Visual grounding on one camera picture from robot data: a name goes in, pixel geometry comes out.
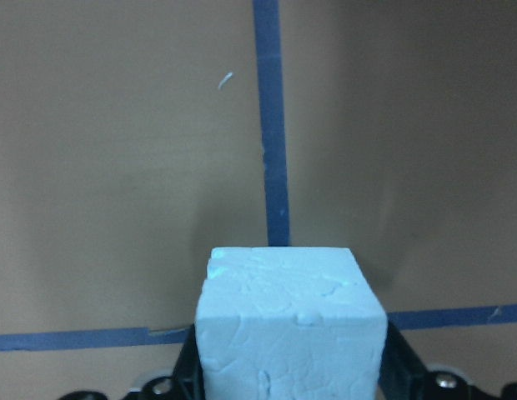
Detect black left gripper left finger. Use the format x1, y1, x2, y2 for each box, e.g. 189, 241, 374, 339
171, 327, 205, 400

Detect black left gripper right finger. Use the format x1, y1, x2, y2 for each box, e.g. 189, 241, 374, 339
379, 321, 429, 400

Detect light blue foam block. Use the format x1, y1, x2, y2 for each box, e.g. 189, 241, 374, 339
195, 247, 388, 399

